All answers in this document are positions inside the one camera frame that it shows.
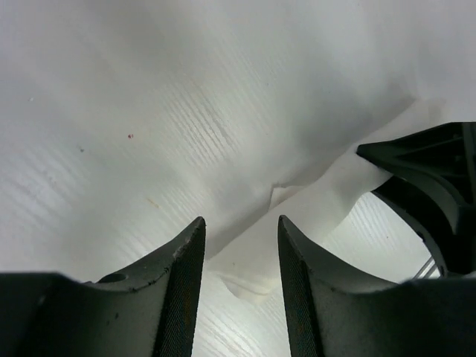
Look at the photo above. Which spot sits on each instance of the white cloth napkin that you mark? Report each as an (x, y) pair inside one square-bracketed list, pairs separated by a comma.
[(314, 177)]

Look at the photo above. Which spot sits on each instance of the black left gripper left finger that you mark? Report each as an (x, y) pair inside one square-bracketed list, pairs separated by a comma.
[(148, 308)]

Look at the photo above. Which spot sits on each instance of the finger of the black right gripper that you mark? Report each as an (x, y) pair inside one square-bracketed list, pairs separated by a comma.
[(440, 161), (452, 252)]

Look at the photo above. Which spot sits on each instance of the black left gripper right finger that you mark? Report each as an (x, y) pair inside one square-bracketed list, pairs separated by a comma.
[(335, 309)]

